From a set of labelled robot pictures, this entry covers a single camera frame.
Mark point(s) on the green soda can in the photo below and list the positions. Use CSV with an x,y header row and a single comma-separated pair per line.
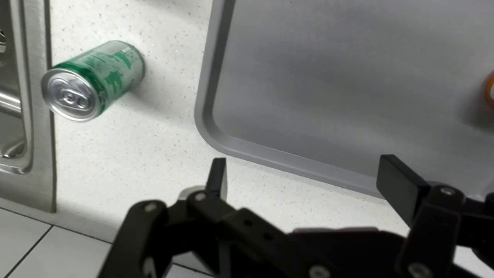
x,y
85,86

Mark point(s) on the grey plastic tray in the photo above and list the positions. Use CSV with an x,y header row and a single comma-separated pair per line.
x,y
324,89

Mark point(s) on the stainless steel double sink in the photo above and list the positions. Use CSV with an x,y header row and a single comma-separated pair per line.
x,y
26,128

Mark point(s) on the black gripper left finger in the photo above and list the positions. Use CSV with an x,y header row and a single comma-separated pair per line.
x,y
228,243

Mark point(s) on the orange soda can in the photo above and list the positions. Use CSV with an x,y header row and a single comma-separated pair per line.
x,y
487,92

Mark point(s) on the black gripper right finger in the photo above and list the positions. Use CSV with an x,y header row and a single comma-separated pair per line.
x,y
440,219

